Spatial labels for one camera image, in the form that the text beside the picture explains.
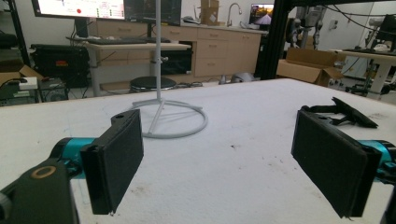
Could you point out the thin black metal post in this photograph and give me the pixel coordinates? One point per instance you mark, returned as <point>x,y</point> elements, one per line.
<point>18,31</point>

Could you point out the small screen with road picture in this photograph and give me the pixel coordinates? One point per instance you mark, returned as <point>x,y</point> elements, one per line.
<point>261,15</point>

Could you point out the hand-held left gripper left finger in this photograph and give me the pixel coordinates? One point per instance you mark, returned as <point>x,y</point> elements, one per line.
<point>115,161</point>

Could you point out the small white box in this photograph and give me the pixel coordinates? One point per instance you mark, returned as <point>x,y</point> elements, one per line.
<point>28,83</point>

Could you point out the metal faucet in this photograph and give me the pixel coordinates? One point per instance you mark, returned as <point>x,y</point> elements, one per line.
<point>232,14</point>

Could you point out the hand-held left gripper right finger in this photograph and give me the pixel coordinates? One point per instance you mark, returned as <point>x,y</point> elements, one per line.
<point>330,161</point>

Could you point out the light wooden desk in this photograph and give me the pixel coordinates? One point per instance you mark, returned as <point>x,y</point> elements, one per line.
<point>130,47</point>

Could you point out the black flat plastic object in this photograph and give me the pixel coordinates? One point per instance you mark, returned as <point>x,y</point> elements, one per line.
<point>355,113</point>

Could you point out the grey rounded device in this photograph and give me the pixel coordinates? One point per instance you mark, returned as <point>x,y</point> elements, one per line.
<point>241,77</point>

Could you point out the tall cardboard box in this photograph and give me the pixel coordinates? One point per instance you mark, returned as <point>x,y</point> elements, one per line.
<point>210,12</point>

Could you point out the black keyboard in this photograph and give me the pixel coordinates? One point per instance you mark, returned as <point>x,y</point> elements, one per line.
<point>115,40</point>

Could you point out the large black case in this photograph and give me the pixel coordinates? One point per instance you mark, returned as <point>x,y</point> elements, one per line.
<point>59,63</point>

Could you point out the open cardboard box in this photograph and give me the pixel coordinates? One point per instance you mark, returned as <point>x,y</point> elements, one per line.
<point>308,67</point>

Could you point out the black round stool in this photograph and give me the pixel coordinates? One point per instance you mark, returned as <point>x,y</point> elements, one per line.
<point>149,83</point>

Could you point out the bright computer monitor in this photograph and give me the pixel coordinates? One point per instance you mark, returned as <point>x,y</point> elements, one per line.
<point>81,7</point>

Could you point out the white side table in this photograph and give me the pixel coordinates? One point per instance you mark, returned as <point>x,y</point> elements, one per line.
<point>373,59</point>

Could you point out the wooden cabinet with drawers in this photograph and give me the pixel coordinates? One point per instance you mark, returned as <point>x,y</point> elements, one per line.
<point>218,49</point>

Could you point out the black computer case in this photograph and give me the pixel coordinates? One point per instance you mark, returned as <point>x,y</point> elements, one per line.
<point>53,90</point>

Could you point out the black case under desk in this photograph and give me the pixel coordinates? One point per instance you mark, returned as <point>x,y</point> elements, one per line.
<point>176,62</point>

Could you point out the dark computer monitor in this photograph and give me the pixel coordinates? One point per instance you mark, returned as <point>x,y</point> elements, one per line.
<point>149,11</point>

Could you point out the cardboard box with flaps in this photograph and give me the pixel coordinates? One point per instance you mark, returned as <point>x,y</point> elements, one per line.
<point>15,73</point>

